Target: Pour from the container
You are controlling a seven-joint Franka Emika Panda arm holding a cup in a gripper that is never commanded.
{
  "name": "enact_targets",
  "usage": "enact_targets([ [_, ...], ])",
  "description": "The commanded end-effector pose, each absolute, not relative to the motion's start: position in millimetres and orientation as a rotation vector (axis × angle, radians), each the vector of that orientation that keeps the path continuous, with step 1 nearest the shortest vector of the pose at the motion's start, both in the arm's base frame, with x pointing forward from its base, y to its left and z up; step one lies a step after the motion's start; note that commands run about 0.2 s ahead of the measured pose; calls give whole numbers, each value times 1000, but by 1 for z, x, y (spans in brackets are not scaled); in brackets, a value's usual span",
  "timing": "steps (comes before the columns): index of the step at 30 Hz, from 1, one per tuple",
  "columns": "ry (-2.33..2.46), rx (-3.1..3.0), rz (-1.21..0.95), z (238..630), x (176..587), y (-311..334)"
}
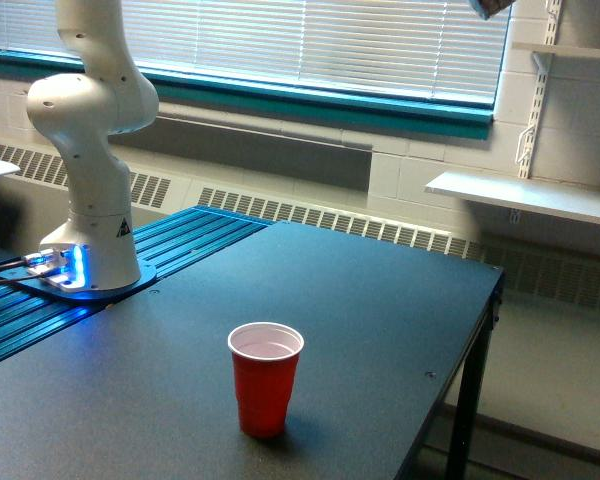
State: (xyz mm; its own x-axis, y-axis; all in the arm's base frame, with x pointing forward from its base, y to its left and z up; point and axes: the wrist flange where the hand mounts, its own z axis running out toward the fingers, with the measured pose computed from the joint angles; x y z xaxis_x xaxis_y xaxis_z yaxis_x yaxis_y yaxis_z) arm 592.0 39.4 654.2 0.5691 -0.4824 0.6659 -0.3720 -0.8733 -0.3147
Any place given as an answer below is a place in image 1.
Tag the white window blinds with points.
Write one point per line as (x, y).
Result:
(393, 55)

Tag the blue arm base plate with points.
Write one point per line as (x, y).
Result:
(38, 286)

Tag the white wall shelf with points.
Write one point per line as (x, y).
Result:
(560, 50)
(533, 196)

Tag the teal window sill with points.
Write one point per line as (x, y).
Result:
(323, 107)

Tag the baseboard radiator vent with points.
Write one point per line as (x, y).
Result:
(553, 276)

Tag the white shelf bracket rail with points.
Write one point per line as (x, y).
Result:
(542, 58)

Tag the blue ribbed aluminium rail plate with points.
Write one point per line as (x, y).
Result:
(170, 244)

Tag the black table leg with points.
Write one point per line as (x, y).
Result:
(469, 394)

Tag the white lower wall shelf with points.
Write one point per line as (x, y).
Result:
(533, 196)

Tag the white upper wall shelf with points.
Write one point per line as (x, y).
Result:
(560, 50)

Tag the clear cup of almonds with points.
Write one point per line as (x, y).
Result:
(486, 9)

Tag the red plastic cup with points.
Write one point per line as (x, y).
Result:
(265, 356)

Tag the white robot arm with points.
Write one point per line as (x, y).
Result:
(77, 113)

